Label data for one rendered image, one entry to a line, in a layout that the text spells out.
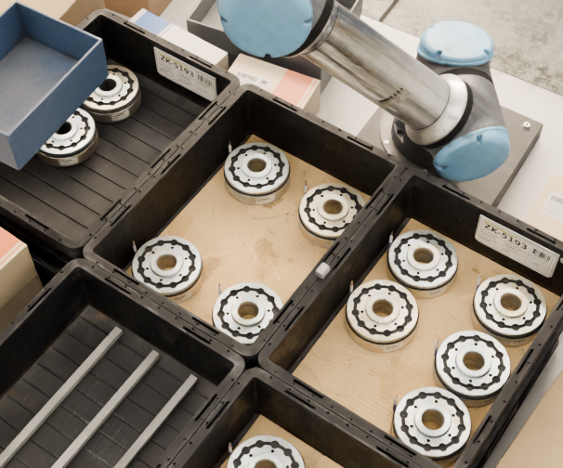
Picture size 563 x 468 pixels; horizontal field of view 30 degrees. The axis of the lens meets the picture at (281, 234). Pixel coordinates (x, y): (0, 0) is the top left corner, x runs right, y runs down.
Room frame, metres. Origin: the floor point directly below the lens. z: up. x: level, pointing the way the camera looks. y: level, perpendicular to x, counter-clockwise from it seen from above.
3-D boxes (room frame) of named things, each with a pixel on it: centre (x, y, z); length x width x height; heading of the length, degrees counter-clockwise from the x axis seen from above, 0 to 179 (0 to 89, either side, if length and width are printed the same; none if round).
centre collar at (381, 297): (0.76, -0.14, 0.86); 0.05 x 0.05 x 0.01
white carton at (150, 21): (1.36, 0.21, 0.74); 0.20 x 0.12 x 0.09; 53
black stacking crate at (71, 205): (1.07, 0.29, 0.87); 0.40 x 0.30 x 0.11; 144
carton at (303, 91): (1.27, 0.02, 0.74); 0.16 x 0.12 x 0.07; 64
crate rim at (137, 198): (0.90, 0.05, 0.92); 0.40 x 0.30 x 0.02; 144
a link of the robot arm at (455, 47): (1.18, -0.28, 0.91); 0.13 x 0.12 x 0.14; 4
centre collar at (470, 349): (0.68, -0.26, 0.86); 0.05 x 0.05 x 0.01
